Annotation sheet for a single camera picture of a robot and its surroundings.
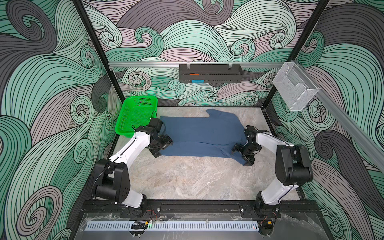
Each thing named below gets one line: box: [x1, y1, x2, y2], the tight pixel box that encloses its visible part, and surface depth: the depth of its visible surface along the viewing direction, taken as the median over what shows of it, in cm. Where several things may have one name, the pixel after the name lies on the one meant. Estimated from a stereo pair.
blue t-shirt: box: [159, 109, 246, 167], surface depth 109 cm
